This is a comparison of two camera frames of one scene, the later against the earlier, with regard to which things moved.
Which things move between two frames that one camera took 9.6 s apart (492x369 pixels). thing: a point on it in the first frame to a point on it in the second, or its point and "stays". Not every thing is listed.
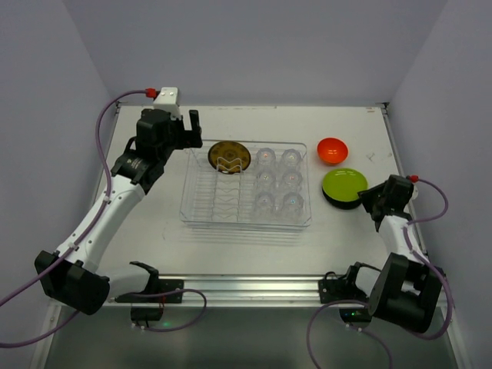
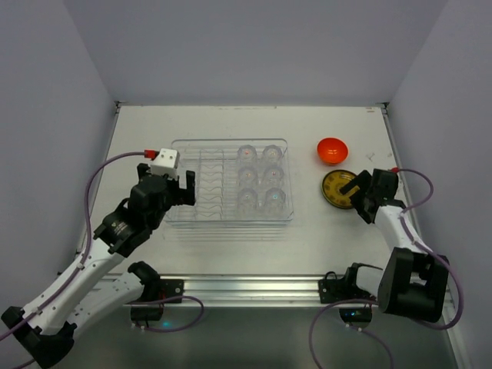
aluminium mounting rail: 247,290 stays
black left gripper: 184,135 to 177,188
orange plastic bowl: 331,150 stays
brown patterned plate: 229,157 to 330,188
